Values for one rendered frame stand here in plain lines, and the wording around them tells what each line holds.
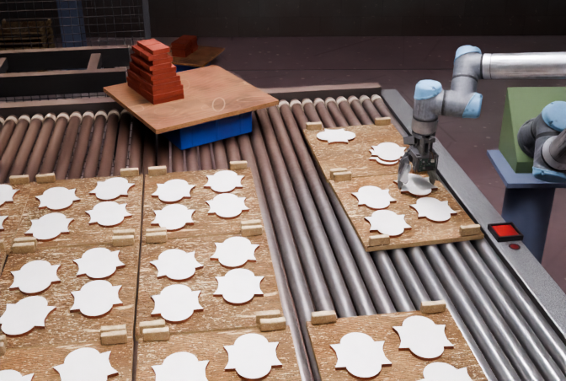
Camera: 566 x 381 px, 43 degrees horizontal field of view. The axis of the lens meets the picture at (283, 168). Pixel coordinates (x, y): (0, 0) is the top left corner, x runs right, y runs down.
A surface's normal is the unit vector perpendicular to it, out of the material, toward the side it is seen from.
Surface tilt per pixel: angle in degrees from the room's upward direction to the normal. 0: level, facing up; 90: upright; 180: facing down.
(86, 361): 0
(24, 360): 0
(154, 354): 0
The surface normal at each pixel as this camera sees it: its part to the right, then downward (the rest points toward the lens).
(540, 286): 0.00, -0.89
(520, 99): 0.02, -0.32
